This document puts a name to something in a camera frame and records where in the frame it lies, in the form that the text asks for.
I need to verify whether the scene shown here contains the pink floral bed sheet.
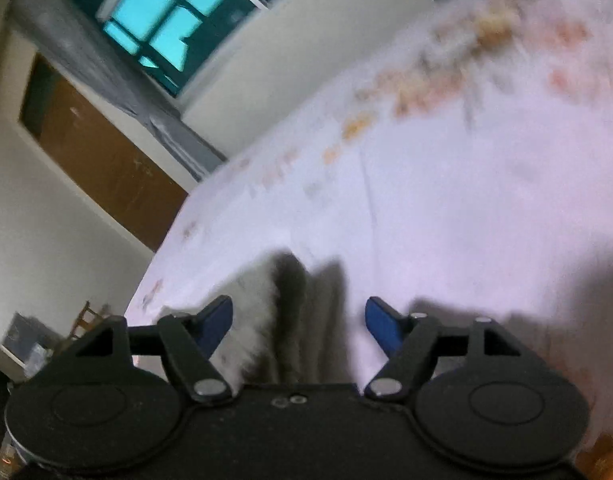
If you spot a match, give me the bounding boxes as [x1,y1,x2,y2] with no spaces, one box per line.
[123,0,613,480]

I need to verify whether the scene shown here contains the olive green pants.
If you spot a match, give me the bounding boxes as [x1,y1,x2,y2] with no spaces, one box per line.
[210,252,354,390]

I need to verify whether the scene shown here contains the sliding glass window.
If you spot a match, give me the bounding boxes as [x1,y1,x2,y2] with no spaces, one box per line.
[73,0,274,98]

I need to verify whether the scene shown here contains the wooden chair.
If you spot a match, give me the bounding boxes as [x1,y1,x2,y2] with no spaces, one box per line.
[67,301,110,342]

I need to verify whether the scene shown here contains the brown wooden door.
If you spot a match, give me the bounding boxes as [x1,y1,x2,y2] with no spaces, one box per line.
[20,54,187,250]

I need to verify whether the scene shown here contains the left grey curtain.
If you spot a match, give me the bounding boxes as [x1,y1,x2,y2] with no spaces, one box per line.
[9,0,225,181]

